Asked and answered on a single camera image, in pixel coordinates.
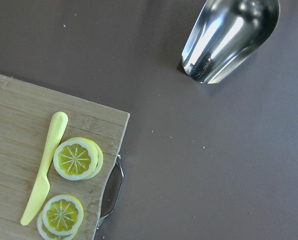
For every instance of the lemon slice underneath upper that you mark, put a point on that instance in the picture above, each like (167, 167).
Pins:
(100, 160)

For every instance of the lemon slice underneath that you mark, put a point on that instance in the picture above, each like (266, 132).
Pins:
(47, 235)
(100, 160)

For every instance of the yellow plastic knife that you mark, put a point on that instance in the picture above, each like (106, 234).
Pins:
(41, 186)

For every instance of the steel scoop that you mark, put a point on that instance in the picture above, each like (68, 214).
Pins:
(225, 34)

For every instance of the bamboo cutting board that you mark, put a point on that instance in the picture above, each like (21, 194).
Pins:
(25, 114)

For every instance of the lemon slice lower top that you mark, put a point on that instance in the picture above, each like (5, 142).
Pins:
(62, 215)

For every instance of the lemon slice lower underneath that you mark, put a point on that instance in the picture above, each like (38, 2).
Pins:
(47, 235)

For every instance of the metal board handle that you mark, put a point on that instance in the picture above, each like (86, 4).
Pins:
(112, 192)

